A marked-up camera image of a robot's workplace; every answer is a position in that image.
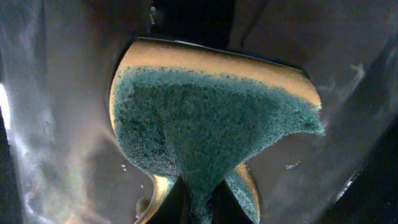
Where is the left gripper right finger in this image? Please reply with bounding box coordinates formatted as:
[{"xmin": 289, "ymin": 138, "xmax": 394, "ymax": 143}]
[{"xmin": 211, "ymin": 180, "xmax": 253, "ymax": 224}]

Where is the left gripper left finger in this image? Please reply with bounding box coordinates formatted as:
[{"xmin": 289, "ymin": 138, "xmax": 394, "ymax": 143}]
[{"xmin": 146, "ymin": 179, "xmax": 192, "ymax": 224}]

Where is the green and yellow sponge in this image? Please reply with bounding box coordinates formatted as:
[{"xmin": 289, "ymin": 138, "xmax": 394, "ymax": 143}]
[{"xmin": 109, "ymin": 39, "xmax": 325, "ymax": 223}]

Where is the black rectangular tray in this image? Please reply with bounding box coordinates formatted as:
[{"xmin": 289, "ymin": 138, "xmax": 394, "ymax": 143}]
[{"xmin": 1, "ymin": 1, "xmax": 397, "ymax": 223}]

